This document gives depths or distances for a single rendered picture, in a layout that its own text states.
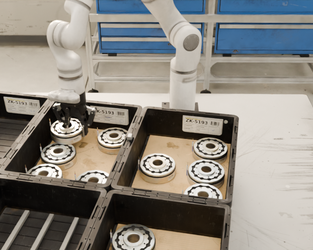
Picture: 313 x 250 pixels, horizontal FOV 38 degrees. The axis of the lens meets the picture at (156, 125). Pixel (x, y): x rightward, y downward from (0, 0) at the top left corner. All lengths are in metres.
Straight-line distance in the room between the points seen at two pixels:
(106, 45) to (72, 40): 2.01
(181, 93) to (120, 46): 1.69
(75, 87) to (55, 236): 0.42
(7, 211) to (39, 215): 0.09
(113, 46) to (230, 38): 0.81
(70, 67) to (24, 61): 2.73
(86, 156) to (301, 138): 0.81
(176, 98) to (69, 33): 0.52
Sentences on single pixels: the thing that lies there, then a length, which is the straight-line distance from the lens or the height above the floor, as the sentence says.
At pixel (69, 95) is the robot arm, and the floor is 1.05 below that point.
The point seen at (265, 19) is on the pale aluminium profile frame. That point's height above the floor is 0.59.
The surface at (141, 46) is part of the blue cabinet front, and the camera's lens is 3.23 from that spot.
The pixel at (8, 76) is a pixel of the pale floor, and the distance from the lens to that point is 3.81.
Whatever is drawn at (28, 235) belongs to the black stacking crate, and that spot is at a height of 0.83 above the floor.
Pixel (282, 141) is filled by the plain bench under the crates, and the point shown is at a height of 0.70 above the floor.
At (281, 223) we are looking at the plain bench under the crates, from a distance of 1.42.
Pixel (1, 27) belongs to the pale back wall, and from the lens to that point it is 4.32.
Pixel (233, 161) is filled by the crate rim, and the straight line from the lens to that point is 1.23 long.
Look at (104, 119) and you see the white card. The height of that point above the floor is 0.87.
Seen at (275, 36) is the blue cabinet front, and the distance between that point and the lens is 3.29.
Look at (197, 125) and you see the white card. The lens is 1.44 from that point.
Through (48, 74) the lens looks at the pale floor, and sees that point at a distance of 3.76.
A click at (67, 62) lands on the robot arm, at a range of 1.29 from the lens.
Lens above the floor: 1.68
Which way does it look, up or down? 34 degrees down
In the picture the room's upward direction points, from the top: straight up
